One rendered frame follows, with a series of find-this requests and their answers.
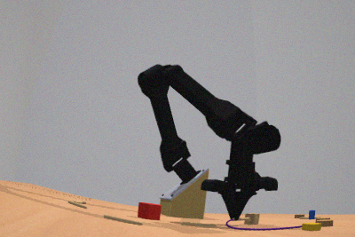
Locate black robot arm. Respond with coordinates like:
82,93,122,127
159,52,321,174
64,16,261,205
138,65,281,185

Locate red cube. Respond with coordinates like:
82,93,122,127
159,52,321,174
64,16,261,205
138,202,162,220

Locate blue cylinder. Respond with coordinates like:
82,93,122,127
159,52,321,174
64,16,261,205
309,210,316,220

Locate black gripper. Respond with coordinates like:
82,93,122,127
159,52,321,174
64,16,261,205
201,154,278,220

